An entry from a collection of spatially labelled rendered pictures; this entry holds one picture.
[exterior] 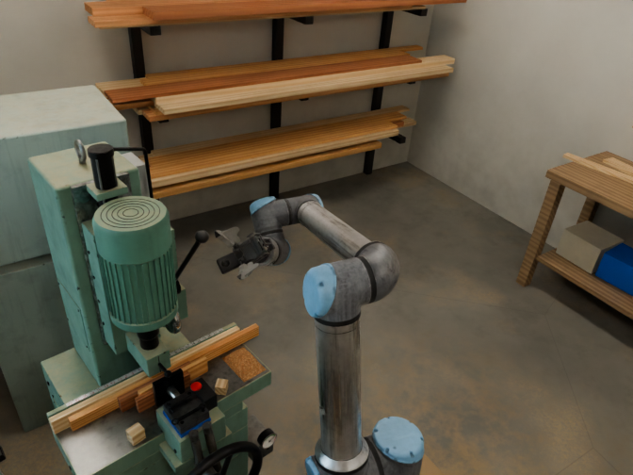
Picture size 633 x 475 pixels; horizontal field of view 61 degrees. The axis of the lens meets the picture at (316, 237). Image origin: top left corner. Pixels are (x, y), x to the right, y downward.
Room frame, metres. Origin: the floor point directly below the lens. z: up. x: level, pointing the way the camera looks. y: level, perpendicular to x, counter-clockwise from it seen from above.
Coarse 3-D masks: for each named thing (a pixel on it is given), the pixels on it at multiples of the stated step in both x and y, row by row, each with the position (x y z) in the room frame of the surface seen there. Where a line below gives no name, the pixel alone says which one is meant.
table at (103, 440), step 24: (216, 360) 1.20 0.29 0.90; (240, 384) 1.11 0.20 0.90; (264, 384) 1.15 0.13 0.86; (72, 432) 0.90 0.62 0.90; (96, 432) 0.90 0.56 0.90; (120, 432) 0.91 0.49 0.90; (72, 456) 0.82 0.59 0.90; (96, 456) 0.83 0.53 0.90; (120, 456) 0.83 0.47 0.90; (144, 456) 0.87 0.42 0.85; (168, 456) 0.87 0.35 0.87
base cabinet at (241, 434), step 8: (56, 400) 1.15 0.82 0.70; (240, 432) 1.09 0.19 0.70; (232, 440) 1.06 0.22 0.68; (240, 440) 1.09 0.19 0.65; (240, 456) 1.09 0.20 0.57; (232, 464) 1.06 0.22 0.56; (240, 464) 1.08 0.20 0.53; (184, 472) 0.94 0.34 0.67; (232, 472) 1.06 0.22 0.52; (240, 472) 1.08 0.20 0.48
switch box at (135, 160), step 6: (126, 156) 1.42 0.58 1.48; (132, 156) 1.43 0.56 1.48; (132, 162) 1.39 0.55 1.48; (138, 162) 1.39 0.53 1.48; (138, 168) 1.37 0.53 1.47; (144, 168) 1.38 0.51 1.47; (144, 174) 1.38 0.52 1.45; (144, 180) 1.38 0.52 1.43; (144, 186) 1.38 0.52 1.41; (144, 192) 1.38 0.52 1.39
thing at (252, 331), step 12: (252, 324) 1.33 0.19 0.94; (228, 336) 1.26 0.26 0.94; (240, 336) 1.27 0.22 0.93; (252, 336) 1.31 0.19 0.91; (216, 348) 1.21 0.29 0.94; (228, 348) 1.24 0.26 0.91; (192, 360) 1.15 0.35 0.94; (96, 408) 0.95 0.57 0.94; (108, 408) 0.97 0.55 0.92; (72, 420) 0.90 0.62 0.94; (84, 420) 0.92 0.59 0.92
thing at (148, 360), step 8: (128, 336) 1.10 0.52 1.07; (136, 336) 1.10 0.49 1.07; (128, 344) 1.10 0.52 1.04; (136, 344) 1.07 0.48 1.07; (160, 344) 1.08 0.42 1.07; (136, 352) 1.07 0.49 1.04; (144, 352) 1.04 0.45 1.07; (152, 352) 1.05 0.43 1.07; (160, 352) 1.05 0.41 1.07; (168, 352) 1.06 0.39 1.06; (136, 360) 1.07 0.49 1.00; (144, 360) 1.02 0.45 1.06; (152, 360) 1.03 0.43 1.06; (160, 360) 1.04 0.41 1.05; (168, 360) 1.06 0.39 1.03; (144, 368) 1.03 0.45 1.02; (152, 368) 1.02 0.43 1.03; (168, 368) 1.06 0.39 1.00
